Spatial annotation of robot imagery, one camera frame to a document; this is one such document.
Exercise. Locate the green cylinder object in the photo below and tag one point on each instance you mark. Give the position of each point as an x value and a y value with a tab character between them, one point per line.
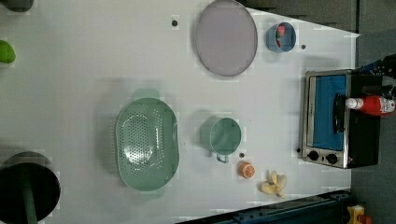
7	53

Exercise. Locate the green colander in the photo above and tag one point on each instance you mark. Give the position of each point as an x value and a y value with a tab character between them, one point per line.
146	144

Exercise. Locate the green cup with handle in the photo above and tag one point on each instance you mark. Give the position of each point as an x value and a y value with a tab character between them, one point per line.
221	136

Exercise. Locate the blue metal frame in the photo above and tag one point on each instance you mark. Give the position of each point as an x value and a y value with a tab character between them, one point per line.
326	208

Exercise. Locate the round grey plate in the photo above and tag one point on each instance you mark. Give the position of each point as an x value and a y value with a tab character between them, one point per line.
226	38

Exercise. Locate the peeled banana toy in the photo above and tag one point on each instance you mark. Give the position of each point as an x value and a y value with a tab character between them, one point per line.
274	185

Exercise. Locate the black cylinder post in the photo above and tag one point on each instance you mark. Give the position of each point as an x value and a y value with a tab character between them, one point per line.
18	5

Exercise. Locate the dark round robot base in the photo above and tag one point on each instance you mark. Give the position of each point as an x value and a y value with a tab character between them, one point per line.
29	189

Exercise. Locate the black toaster oven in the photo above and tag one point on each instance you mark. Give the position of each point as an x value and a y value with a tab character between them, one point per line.
333	134

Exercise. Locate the blue bowl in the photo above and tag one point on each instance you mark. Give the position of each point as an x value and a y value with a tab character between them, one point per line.
288	40

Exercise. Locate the red ketchup bottle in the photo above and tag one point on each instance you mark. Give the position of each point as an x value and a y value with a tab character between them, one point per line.
373	105

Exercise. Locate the pink strawberry toy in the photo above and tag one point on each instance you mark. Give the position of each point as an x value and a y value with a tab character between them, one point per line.
280	31

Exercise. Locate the orange slice toy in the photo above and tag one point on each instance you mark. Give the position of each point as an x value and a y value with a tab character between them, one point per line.
246	170

